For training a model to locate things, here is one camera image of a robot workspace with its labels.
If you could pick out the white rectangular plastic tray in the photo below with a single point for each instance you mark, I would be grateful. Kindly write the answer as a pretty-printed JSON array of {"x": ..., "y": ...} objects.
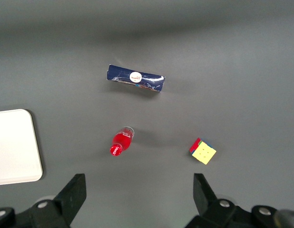
[{"x": 13, "y": 147}]

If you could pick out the colourful puzzle cube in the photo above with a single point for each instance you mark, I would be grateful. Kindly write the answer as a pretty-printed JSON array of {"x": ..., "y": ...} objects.
[{"x": 204, "y": 153}]

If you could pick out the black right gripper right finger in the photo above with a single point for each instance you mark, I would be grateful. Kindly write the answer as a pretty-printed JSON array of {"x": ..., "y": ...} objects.
[{"x": 208, "y": 206}]

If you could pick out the dark blue carton box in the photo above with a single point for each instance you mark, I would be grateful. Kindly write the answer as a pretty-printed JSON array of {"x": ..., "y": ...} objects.
[{"x": 120, "y": 73}]

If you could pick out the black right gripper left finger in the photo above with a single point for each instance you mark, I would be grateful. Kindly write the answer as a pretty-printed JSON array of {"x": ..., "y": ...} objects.
[{"x": 66, "y": 204}]

